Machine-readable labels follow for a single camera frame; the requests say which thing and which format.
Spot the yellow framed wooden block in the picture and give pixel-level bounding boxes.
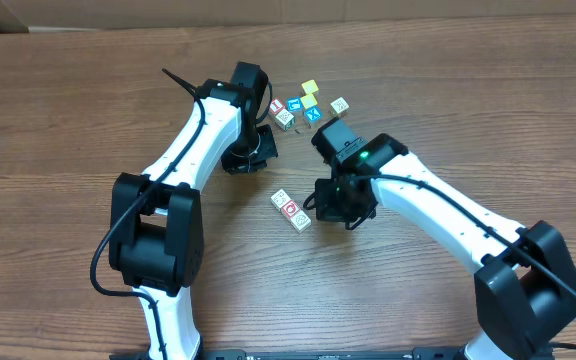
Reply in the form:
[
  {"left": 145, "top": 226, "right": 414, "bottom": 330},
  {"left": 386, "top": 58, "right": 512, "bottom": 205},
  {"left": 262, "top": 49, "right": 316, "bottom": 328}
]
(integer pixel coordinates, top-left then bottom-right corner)
[{"left": 290, "top": 210, "right": 312, "bottom": 233}]

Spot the plain wooden block green side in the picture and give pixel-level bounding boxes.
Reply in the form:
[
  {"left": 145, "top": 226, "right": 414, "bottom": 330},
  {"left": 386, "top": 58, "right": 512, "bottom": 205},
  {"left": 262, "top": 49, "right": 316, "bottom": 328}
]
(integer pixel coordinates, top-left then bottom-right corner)
[{"left": 271, "top": 189, "right": 291, "bottom": 210}]

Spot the red O wooden block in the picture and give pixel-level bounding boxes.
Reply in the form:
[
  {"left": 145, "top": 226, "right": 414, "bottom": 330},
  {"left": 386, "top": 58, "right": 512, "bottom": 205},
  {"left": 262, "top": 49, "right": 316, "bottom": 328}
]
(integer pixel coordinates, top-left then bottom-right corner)
[{"left": 281, "top": 200, "right": 301, "bottom": 219}]

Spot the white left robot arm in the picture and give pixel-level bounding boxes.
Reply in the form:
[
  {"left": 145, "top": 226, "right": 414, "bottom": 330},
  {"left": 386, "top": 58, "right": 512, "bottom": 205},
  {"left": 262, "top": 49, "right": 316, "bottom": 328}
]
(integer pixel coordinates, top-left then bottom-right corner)
[{"left": 90, "top": 72, "right": 277, "bottom": 359}]

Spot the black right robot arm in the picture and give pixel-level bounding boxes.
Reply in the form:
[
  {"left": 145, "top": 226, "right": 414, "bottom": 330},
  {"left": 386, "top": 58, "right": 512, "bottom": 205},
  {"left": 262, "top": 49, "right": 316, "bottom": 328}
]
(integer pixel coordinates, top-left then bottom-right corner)
[{"left": 305, "top": 131, "right": 576, "bottom": 359}]

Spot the green C wooden block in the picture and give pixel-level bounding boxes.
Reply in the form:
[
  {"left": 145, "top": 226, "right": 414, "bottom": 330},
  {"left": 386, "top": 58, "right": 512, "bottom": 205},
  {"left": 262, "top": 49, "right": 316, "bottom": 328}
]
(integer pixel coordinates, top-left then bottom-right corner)
[{"left": 274, "top": 109, "right": 295, "bottom": 131}]

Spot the red I wooden block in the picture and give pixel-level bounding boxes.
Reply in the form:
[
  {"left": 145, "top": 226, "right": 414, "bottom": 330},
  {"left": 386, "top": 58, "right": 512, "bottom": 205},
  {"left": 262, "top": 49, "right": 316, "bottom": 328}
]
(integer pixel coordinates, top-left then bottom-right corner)
[{"left": 269, "top": 98, "right": 286, "bottom": 117}]

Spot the blue L wooden block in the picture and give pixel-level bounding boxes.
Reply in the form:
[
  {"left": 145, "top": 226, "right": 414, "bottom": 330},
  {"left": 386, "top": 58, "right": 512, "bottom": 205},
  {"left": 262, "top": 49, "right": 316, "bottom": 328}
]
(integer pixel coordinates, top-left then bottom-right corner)
[{"left": 286, "top": 97, "right": 304, "bottom": 116}]

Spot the blue X wooden block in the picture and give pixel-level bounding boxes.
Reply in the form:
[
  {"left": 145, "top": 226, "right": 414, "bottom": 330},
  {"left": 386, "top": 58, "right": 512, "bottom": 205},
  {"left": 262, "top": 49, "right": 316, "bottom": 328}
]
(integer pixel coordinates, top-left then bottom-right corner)
[{"left": 303, "top": 106, "right": 323, "bottom": 128}]

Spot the yellow top middle block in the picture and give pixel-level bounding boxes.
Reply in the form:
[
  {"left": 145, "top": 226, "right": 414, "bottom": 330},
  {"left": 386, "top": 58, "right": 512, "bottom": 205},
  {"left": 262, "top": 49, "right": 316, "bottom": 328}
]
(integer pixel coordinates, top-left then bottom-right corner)
[{"left": 300, "top": 94, "right": 318, "bottom": 110}]

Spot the yellow top far block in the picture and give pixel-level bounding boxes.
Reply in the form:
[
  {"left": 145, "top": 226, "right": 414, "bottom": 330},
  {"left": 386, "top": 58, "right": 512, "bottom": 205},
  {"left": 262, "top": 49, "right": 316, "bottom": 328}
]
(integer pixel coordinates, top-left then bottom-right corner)
[{"left": 301, "top": 79, "right": 319, "bottom": 97}]

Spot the plain wooden block red print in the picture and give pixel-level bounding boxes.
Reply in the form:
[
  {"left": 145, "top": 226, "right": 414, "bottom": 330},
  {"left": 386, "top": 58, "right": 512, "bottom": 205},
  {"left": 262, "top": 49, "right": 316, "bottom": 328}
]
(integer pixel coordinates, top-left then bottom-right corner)
[{"left": 330, "top": 97, "right": 349, "bottom": 118}]

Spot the brown cardboard backdrop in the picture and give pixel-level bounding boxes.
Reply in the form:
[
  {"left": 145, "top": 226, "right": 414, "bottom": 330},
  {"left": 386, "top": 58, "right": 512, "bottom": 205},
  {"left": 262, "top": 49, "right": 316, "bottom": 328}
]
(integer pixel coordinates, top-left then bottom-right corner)
[{"left": 0, "top": 0, "right": 576, "bottom": 32}]

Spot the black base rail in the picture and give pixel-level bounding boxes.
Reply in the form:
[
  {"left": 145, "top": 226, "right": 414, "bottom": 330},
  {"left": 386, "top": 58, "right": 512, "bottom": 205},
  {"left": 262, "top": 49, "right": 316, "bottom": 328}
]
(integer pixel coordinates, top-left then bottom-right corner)
[{"left": 110, "top": 346, "right": 557, "bottom": 360}]

